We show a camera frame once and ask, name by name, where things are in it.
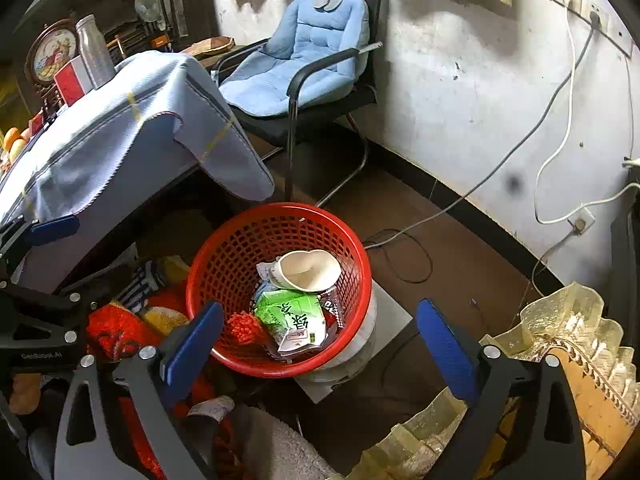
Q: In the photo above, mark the blue tablecloth table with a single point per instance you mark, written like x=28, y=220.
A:
x=125, y=135

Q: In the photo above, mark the red plastic basket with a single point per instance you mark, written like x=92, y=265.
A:
x=225, y=250

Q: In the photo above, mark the person's left hand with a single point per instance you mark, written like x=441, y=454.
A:
x=25, y=394

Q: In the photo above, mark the grey square board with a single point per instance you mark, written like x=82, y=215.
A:
x=395, y=320

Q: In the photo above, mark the black office chair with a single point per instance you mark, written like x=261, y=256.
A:
x=280, y=130

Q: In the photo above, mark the standing fan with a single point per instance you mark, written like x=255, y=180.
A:
x=147, y=7

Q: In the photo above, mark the dark side table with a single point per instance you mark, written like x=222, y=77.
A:
x=240, y=57

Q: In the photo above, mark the orange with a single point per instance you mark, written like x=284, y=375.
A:
x=11, y=139

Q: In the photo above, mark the white floor socket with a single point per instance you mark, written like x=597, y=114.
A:
x=581, y=222

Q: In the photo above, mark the round embroidered table screen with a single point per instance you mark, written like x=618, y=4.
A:
x=50, y=57

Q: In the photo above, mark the small red apple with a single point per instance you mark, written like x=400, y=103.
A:
x=26, y=134

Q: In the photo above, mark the steel bottle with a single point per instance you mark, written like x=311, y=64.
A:
x=95, y=55

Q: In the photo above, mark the small orange box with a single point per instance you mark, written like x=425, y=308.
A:
x=160, y=40

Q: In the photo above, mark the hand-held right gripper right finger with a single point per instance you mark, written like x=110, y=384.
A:
x=445, y=345

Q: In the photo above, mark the small red snack packet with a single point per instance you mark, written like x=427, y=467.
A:
x=37, y=122

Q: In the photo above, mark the white bucket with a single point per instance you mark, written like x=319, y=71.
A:
x=357, y=355

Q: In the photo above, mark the red and white box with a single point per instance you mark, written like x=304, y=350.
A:
x=70, y=85

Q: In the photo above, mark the yellow red apple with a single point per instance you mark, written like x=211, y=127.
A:
x=17, y=151

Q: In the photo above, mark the red printed bag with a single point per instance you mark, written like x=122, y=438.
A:
x=115, y=330

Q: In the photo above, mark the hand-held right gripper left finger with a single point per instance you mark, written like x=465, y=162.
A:
x=195, y=340

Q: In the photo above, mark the blue chair cushion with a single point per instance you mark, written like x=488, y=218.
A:
x=300, y=60

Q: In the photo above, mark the red mesh net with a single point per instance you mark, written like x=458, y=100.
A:
x=245, y=330

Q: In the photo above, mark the crushed paper cup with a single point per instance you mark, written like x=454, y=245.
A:
x=305, y=270

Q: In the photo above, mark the green packet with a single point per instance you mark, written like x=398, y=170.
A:
x=285, y=317

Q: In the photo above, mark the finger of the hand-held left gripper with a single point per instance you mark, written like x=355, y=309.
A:
x=85, y=305
x=55, y=230

